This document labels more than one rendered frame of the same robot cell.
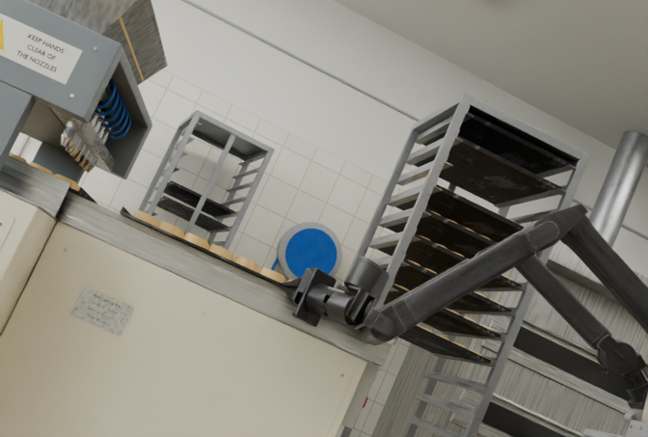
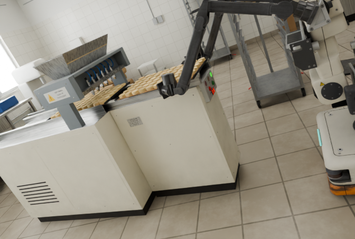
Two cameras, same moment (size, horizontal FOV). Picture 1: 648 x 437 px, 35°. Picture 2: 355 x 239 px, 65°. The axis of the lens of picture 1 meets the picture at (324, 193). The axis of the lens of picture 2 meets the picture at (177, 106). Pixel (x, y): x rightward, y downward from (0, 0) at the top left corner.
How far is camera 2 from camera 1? 1.19 m
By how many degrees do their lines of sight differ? 40
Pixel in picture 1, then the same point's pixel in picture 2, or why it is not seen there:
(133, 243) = (125, 103)
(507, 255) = (196, 38)
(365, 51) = not seen: outside the picture
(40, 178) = (95, 108)
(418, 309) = (185, 77)
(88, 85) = (73, 92)
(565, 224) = (204, 11)
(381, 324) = (178, 91)
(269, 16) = not seen: outside the picture
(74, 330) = (134, 129)
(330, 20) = not seen: outside the picture
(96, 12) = (63, 67)
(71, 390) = (146, 140)
